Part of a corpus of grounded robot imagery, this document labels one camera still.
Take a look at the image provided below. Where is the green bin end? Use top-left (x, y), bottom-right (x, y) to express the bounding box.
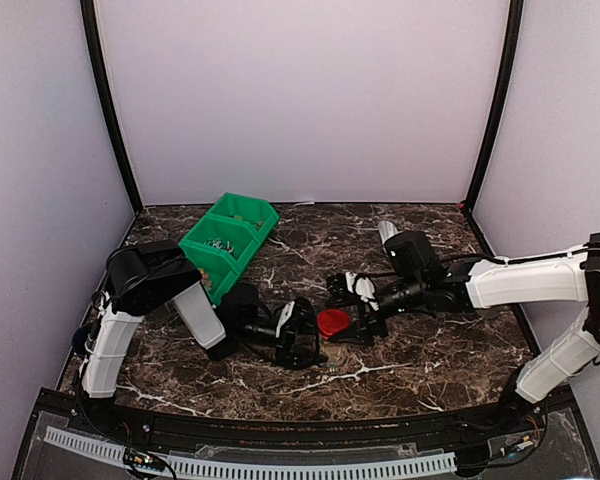
top-left (208, 193), bottom-right (280, 242)

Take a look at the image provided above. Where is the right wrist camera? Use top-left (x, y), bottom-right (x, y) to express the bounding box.
top-left (383, 231), bottom-right (436, 277)

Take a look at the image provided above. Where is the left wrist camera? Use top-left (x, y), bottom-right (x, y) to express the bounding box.
top-left (216, 282), bottom-right (259, 331)

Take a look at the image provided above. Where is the dark blue mug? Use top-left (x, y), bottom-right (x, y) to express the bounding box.
top-left (71, 322), bottom-right (100, 358)

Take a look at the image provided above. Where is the right black frame post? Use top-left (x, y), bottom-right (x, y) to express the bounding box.
top-left (463, 0), bottom-right (525, 214)

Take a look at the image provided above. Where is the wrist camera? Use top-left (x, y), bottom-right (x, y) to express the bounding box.
top-left (216, 282), bottom-right (259, 331)
top-left (383, 231), bottom-right (436, 277)

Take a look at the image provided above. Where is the small green circuit board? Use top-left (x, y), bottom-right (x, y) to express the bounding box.
top-left (122, 449), bottom-right (166, 474)

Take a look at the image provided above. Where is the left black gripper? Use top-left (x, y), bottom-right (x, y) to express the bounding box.
top-left (237, 313), bottom-right (333, 370)

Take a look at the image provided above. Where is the left black frame post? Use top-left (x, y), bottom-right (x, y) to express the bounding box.
top-left (79, 0), bottom-right (144, 215)

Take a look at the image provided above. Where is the green bin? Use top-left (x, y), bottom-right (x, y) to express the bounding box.
top-left (179, 214), bottom-right (261, 276)
top-left (199, 267), bottom-right (238, 306)

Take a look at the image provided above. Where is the black front rail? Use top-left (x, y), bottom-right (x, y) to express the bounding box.
top-left (86, 401), bottom-right (504, 450)

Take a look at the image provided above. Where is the red jar lid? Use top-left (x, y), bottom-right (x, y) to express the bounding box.
top-left (317, 309), bottom-right (351, 338)

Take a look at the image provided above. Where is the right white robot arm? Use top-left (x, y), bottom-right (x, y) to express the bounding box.
top-left (327, 231), bottom-right (600, 434)

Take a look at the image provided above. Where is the black frame post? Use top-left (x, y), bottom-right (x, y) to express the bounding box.
top-left (79, 0), bottom-right (144, 215)
top-left (463, 0), bottom-right (525, 214)

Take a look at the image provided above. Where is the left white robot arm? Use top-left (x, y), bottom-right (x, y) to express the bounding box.
top-left (72, 240), bottom-right (324, 436)

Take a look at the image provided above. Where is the white slotted cable duct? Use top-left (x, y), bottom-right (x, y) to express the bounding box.
top-left (43, 427), bottom-right (457, 479)

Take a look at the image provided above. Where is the clear glass jar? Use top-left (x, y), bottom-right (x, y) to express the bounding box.
top-left (318, 344), bottom-right (341, 370)

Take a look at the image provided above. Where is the metal scoop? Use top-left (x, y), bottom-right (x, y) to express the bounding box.
top-left (378, 220), bottom-right (399, 245)

